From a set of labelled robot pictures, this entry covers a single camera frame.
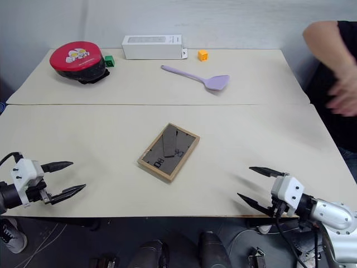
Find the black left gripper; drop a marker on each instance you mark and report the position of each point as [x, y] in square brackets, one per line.
[36, 191]

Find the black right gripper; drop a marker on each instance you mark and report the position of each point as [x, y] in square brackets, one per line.
[279, 208]

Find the person bare forearm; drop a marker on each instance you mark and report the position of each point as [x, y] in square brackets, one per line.
[326, 42]

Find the person bare hand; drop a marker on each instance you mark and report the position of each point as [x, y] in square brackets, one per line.
[346, 97]

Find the white sneaker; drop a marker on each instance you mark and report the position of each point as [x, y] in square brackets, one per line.
[264, 229]
[11, 236]

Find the dark rounded shape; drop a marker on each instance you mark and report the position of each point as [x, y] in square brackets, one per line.
[213, 251]
[150, 255]

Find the person blue jeans leg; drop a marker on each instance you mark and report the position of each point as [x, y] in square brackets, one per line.
[350, 162]

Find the person black shirt torso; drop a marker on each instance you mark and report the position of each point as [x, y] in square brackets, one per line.
[334, 131]

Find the blue object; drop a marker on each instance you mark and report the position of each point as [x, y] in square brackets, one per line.
[2, 108]

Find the purple silicone spatula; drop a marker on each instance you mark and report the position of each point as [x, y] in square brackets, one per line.
[214, 81]

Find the red lidded black appliance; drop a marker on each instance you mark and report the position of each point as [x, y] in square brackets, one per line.
[76, 58]

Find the green cube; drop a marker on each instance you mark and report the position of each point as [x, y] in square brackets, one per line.
[109, 61]

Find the orange cube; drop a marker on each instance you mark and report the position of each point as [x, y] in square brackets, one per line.
[203, 55]

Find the white rectangular cardboard box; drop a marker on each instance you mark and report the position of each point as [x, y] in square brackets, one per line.
[152, 47]

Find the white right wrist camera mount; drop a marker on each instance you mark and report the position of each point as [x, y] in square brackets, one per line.
[290, 190]

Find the wooden picture frame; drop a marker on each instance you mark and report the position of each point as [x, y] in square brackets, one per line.
[168, 152]

